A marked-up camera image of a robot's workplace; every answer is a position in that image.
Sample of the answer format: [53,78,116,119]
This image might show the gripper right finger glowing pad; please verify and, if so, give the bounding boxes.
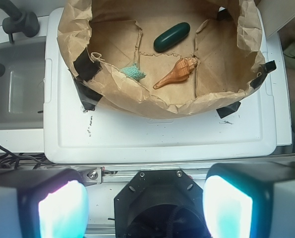
[203,162,295,238]

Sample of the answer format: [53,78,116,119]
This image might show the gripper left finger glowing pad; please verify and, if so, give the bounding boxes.
[0,169,89,238]

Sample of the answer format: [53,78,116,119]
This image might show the dark green plastic pickle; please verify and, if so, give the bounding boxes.
[153,22,190,53]

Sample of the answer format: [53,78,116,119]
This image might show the black tape right lower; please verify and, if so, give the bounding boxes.
[216,101,241,119]

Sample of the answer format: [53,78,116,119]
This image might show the black tape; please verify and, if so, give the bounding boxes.
[73,48,102,82]
[216,101,241,119]
[73,77,103,111]
[249,60,277,90]

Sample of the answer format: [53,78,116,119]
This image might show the grey toy sink basin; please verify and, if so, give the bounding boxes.
[0,37,46,130]

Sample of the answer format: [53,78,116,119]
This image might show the black tape left lower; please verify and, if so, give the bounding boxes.
[73,77,103,111]

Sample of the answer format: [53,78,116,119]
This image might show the black tape right upper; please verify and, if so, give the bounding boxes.
[249,60,277,90]

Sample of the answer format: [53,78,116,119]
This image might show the black tape left upper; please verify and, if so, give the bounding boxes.
[73,48,102,82]

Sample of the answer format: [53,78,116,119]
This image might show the orange plastic conch shell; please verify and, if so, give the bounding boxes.
[153,57,198,89]

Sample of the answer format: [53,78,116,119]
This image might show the teal knitted cloth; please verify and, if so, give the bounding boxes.
[120,63,146,81]

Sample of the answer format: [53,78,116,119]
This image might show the dark grey toy faucet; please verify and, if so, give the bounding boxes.
[0,0,40,78]

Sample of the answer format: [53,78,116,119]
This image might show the aluminium frame rail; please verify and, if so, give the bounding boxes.
[0,152,295,186]

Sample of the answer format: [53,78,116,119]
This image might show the black cables bundle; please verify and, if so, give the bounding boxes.
[0,135,48,172]

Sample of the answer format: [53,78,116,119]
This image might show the black octagonal mount plate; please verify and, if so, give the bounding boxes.
[114,170,210,238]

